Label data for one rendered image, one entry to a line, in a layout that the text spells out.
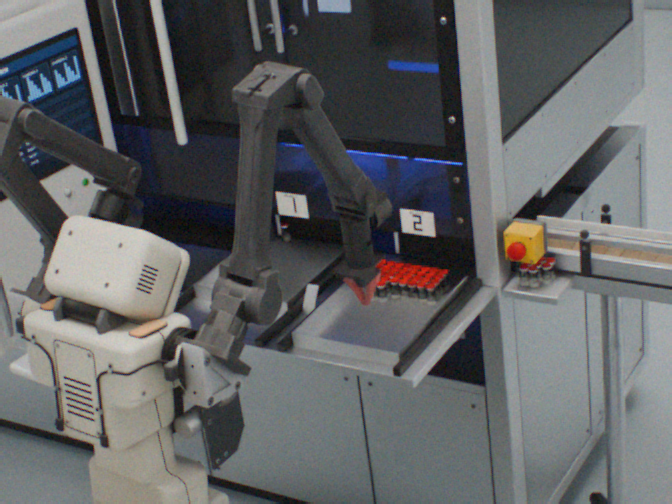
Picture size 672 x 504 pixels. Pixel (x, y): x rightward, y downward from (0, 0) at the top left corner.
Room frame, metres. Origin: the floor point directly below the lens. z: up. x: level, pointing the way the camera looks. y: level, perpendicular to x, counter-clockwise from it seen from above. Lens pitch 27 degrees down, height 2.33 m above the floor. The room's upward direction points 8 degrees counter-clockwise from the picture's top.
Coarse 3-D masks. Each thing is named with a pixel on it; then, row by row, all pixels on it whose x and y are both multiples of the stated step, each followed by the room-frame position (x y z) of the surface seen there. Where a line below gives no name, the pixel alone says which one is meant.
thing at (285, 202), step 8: (280, 200) 2.88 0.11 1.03; (288, 200) 2.87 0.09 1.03; (296, 200) 2.86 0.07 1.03; (304, 200) 2.84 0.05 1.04; (280, 208) 2.88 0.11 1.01; (288, 208) 2.87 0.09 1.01; (296, 208) 2.86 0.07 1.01; (304, 208) 2.85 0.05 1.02; (296, 216) 2.86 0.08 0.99; (304, 216) 2.85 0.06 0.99
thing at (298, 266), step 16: (272, 224) 3.00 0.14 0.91; (272, 240) 2.97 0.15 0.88; (304, 240) 2.95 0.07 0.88; (272, 256) 2.88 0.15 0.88; (288, 256) 2.87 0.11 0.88; (304, 256) 2.86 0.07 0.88; (320, 256) 2.85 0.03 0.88; (336, 256) 2.77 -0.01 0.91; (288, 272) 2.78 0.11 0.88; (304, 272) 2.77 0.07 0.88; (320, 272) 2.70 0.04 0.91; (208, 288) 2.70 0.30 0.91; (288, 288) 2.70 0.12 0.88; (304, 288) 2.64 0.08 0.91; (288, 304) 2.58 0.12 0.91
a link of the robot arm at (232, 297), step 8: (232, 280) 2.03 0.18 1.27; (240, 280) 2.03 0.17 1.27; (248, 280) 2.03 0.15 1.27; (224, 288) 2.02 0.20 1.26; (232, 288) 2.02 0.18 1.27; (240, 288) 2.01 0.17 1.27; (248, 288) 2.01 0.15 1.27; (216, 296) 2.01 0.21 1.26; (224, 296) 2.00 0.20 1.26; (232, 296) 2.00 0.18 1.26; (240, 296) 2.00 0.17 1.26; (216, 304) 1.99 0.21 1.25; (224, 304) 1.99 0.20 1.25; (232, 304) 1.98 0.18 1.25; (240, 304) 1.98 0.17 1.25; (232, 312) 1.97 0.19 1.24; (240, 312) 1.98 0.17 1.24
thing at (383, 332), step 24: (456, 288) 2.54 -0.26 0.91; (336, 312) 2.56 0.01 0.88; (360, 312) 2.54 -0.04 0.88; (384, 312) 2.53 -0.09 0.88; (408, 312) 2.52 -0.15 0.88; (432, 312) 2.50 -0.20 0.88; (312, 336) 2.41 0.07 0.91; (336, 336) 2.46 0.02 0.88; (360, 336) 2.44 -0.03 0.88; (384, 336) 2.43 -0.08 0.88; (408, 336) 2.41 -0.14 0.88; (384, 360) 2.32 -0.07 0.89
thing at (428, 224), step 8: (408, 216) 2.69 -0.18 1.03; (424, 216) 2.66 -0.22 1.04; (432, 216) 2.65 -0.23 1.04; (408, 224) 2.69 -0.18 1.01; (416, 224) 2.68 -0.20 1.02; (424, 224) 2.66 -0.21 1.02; (432, 224) 2.65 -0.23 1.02; (408, 232) 2.69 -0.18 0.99; (416, 232) 2.68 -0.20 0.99; (424, 232) 2.67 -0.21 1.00; (432, 232) 2.65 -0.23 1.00
